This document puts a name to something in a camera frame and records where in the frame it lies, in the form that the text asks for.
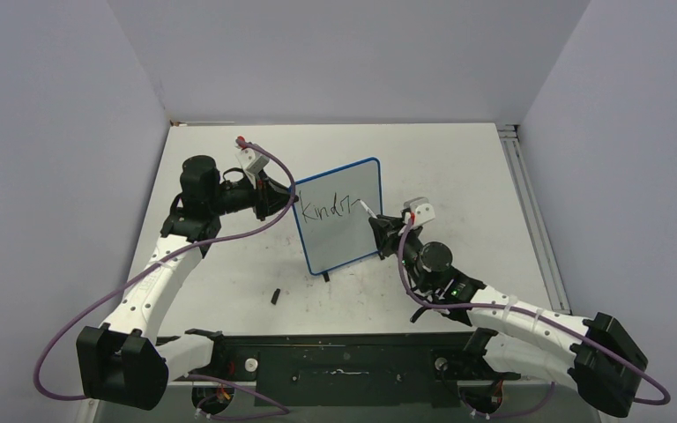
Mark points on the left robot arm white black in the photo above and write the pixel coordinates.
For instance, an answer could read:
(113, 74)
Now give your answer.
(120, 361)

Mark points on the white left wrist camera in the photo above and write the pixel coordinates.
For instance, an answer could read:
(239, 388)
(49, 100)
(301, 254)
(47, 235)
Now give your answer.
(251, 160)

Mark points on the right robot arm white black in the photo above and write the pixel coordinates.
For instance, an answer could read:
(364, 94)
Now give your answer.
(596, 357)

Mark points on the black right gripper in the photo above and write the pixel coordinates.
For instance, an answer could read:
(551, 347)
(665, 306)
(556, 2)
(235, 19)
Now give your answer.
(388, 232)

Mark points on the aluminium rail right side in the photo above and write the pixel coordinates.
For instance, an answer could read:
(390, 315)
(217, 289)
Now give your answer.
(535, 223)

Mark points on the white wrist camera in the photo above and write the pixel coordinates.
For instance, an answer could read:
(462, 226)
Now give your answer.
(417, 212)
(251, 160)

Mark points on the blue framed whiteboard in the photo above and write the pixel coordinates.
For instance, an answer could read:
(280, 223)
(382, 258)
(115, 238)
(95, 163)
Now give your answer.
(333, 227)

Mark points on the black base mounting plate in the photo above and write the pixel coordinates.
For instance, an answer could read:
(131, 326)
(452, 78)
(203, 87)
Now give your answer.
(354, 370)

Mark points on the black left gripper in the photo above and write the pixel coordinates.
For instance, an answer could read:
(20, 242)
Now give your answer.
(266, 201)

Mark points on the black marker cap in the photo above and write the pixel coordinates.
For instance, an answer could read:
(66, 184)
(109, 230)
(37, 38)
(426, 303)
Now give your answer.
(275, 296)

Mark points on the white marker pen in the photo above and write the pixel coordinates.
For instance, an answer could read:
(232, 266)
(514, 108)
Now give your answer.
(367, 209)

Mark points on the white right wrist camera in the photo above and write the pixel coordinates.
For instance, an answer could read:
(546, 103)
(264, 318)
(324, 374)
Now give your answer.
(417, 212)

